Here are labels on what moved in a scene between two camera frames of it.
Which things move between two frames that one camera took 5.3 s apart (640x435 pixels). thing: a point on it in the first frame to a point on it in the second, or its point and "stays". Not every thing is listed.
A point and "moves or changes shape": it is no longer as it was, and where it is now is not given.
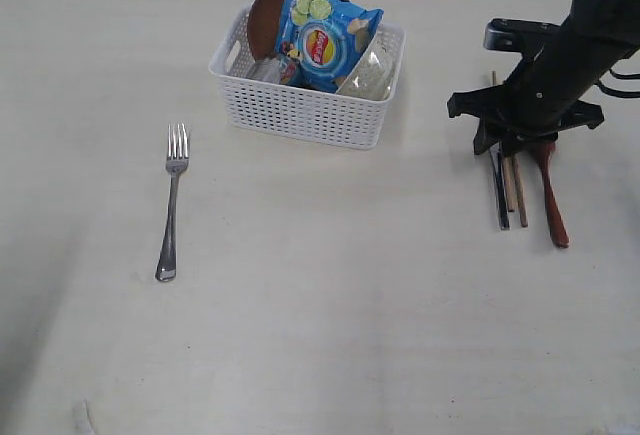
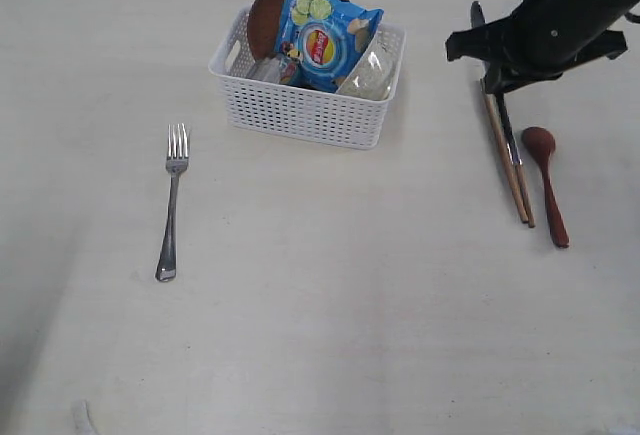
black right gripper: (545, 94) to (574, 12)
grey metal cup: (266, 69) stays
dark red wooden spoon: (557, 226) stays
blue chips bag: (321, 38) stays
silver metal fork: (177, 155) stays
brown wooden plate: (266, 13) stays
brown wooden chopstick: (521, 195) moves or changes shape
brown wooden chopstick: (508, 167) moves or changes shape
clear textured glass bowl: (375, 74) stays
